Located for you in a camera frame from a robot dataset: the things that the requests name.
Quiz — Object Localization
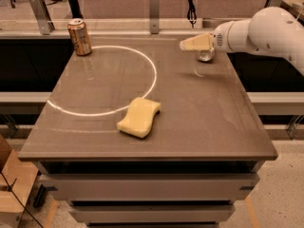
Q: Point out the middle metal bracket post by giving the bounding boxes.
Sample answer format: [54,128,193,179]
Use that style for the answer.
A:
[149,0,160,34]

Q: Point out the left metal bracket post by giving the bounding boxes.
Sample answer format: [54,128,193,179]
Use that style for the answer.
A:
[28,0,54,35]

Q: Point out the red coke can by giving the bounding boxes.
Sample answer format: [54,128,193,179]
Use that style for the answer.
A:
[197,47,215,63]

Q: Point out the yellow sponge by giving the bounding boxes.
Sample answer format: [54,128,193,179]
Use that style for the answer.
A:
[117,98,161,138]

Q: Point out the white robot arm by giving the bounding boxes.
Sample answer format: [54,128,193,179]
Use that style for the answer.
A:
[180,7,304,75]

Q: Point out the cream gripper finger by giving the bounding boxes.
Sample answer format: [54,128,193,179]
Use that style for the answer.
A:
[180,33,213,50]

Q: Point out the grey cabinet with drawers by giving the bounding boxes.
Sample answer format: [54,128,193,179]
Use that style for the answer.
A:
[20,36,276,228]

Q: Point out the black hanging cable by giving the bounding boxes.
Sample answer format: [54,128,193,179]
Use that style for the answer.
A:
[184,0,198,29]

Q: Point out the orange soda can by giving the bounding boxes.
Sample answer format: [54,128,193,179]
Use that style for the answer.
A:
[67,18,92,56]

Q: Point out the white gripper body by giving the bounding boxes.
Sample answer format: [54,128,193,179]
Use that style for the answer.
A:
[213,21,235,53]

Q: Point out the wooden box at left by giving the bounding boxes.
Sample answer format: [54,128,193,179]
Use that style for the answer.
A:
[0,135,38,228]

